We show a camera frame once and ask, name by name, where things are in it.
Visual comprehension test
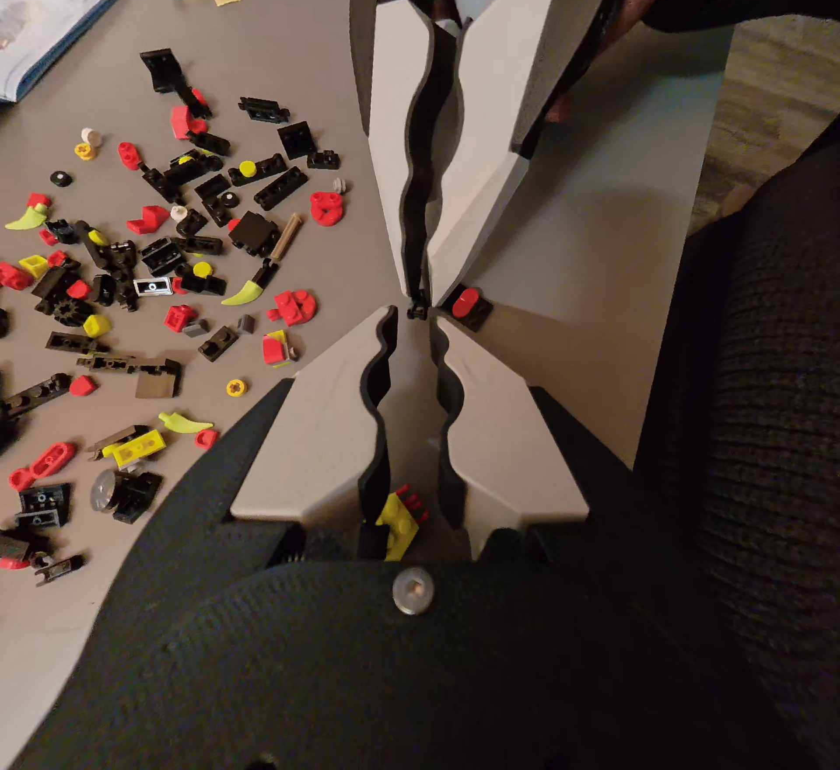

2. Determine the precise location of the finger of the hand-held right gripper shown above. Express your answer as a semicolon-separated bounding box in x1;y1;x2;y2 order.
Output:
369;0;459;303
427;0;558;306

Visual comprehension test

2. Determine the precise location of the red and black brick assembly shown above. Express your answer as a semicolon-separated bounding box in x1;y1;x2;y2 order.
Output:
451;286;496;333

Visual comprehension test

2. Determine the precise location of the yellow and red brick model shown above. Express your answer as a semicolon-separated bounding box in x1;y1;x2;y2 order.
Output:
374;483;431;562

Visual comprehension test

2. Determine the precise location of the heap of toy bricks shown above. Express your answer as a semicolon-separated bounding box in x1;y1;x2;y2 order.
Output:
0;49;351;589

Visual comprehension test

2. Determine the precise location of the person's black knit-clad leg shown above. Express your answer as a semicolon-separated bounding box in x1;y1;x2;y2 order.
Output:
632;121;840;770

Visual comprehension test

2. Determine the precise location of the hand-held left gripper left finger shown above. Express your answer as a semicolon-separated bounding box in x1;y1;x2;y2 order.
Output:
230;305;401;561

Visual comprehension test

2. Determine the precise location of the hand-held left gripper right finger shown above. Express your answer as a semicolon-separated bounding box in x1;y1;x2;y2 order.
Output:
429;316;590;562

